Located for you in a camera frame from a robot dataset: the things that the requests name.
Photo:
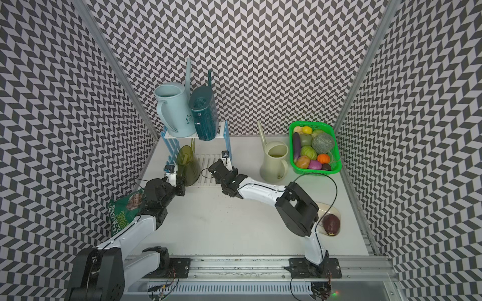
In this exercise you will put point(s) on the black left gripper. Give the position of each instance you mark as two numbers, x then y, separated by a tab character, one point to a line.
181	190

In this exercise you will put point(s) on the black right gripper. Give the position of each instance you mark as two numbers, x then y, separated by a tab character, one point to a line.
235	170

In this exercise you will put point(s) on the olive green transparent watering can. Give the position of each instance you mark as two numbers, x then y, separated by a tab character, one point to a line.
188	166

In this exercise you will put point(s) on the beige plastic watering can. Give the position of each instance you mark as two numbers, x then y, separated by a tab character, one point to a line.
274	167

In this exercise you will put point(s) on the teal transparent watering can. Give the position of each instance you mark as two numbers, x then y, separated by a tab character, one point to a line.
204	110

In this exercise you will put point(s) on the light blue watering can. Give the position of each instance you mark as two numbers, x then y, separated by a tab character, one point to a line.
173	108

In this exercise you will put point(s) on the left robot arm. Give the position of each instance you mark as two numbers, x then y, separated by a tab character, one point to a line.
105	272

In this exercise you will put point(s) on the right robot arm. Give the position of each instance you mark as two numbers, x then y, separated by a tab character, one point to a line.
298	211

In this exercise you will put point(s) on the blue and white wooden shelf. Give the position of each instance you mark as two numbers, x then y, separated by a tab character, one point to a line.
205	160

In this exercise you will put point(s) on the green snack bag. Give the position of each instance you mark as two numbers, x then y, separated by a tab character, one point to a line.
124	210

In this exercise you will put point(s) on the purple eggplant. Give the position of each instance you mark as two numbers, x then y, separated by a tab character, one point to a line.
296	146

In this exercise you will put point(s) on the green striped squash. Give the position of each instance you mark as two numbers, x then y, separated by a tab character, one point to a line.
309	152

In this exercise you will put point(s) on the green plastic basket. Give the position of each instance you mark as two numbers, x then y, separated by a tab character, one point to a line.
304	165

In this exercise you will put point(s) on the yellow lemon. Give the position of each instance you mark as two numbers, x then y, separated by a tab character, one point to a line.
306	130

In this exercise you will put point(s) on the beige plate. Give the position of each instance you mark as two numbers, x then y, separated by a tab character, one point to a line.
325	209

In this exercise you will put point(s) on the grey green melon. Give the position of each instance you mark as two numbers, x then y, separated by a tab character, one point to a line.
323	143

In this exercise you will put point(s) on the dark red fruit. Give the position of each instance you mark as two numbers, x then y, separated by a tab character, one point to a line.
331	225

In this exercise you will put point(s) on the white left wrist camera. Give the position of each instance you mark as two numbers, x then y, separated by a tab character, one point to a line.
170	174

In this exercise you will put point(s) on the aluminium corner post left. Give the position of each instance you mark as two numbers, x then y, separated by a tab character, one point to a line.
88	20

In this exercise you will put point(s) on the aluminium corner post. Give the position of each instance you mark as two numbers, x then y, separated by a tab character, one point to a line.
380	32
88	20

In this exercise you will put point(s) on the aluminium front rail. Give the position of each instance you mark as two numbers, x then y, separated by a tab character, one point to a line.
342	268

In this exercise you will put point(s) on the aluminium corner post right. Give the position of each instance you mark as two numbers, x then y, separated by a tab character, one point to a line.
380	32

